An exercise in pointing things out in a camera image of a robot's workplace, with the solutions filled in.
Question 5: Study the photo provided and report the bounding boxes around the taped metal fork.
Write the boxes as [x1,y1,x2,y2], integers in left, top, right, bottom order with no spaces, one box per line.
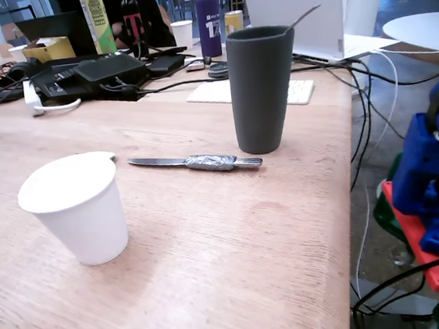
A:
[280,3,325,35]

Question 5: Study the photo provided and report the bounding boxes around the yellow cardboard box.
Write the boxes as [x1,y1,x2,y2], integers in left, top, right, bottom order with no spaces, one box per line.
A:
[20,33,77,64]

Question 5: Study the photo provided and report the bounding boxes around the black coaster stack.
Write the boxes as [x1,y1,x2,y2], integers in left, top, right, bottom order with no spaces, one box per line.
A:
[206,61,230,80]

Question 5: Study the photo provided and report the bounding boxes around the tall gray glass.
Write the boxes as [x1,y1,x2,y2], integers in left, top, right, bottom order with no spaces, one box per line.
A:
[223,23,309,158]

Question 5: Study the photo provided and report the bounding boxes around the taped metal knife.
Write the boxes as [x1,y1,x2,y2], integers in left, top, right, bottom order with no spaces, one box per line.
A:
[126,143,264,183]

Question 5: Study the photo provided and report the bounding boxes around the yellow drink can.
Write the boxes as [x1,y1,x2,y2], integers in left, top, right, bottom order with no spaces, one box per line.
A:
[223,9,247,38]

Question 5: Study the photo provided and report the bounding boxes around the black hanging cable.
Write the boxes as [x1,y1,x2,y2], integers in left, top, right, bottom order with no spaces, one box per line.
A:
[337,64,384,191]

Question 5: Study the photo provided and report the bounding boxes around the yellow green snack tube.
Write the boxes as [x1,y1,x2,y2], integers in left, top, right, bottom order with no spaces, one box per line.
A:
[77,0,118,57]

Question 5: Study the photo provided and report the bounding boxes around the black flat drive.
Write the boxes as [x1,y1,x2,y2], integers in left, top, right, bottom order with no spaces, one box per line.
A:
[144,52,188,80]

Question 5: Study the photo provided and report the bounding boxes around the gray metal table foot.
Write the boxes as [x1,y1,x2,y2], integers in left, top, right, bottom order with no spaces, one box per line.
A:
[348,270,439,325]

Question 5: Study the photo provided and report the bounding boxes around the white hanging cable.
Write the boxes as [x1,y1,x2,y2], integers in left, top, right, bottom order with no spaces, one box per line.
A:
[331,46,423,304]

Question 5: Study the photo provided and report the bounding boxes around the white round table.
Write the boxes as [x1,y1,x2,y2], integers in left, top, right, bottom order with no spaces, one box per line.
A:
[380,11,439,60]

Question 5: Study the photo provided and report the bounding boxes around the purple bottle wooden cap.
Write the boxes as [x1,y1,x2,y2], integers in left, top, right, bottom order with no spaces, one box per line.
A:
[194,0,228,59]

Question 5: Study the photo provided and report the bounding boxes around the dark gray rectangular device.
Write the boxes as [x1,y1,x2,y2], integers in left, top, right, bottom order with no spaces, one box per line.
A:
[72,51,148,86]

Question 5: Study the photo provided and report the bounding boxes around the tall white cardboard box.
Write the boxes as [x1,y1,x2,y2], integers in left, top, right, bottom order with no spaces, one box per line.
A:
[243,0,351,70]

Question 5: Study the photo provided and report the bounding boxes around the black bottle pink letter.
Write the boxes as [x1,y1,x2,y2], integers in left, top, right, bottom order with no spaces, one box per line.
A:
[118,0,154,59]

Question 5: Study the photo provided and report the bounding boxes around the white keyboard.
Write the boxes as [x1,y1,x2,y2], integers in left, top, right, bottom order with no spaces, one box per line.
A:
[184,70,318,117]

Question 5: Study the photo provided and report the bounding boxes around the white adapter with cable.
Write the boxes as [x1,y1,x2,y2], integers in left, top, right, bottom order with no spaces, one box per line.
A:
[21,74,84,118]

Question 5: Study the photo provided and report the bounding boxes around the black laptop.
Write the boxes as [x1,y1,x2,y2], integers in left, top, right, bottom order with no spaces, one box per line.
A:
[13,7,98,63]

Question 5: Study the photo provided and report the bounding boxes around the black labelled equipment case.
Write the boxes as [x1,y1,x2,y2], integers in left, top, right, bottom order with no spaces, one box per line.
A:
[27,48,150,109]

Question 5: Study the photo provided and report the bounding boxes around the black headphones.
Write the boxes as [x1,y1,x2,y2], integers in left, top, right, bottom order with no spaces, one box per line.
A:
[0,55,45,88]

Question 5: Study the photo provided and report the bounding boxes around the flat white box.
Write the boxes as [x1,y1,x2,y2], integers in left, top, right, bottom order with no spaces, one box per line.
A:
[291,27,404,67]

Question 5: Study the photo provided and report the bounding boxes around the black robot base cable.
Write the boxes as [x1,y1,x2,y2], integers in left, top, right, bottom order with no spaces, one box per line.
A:
[346,242,439,316]

